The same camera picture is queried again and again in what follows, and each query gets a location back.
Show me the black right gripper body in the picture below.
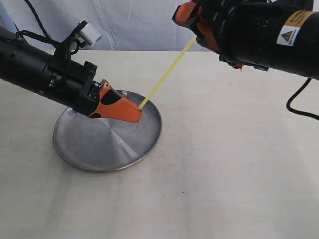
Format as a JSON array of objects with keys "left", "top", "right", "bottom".
[{"left": 191, "top": 0, "right": 269, "bottom": 71}]

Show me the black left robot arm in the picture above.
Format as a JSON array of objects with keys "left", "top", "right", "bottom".
[{"left": 0, "top": 28, "right": 142, "bottom": 122}]

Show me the yellow thin stick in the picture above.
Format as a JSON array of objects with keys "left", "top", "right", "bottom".
[{"left": 139, "top": 36, "right": 196, "bottom": 110}]

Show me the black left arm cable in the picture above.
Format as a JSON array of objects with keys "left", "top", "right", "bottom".
[{"left": 14, "top": 0, "right": 83, "bottom": 55}]

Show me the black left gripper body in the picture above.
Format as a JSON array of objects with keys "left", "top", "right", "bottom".
[{"left": 48, "top": 59, "right": 100, "bottom": 116}]

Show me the round steel plate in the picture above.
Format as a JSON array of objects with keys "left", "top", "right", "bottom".
[{"left": 52, "top": 101, "right": 162, "bottom": 172}]

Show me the white wrinkled backdrop cloth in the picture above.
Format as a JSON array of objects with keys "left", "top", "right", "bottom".
[{"left": 0, "top": 0, "right": 225, "bottom": 52}]

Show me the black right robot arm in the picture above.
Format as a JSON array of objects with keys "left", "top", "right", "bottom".
[{"left": 172, "top": 0, "right": 319, "bottom": 79}]

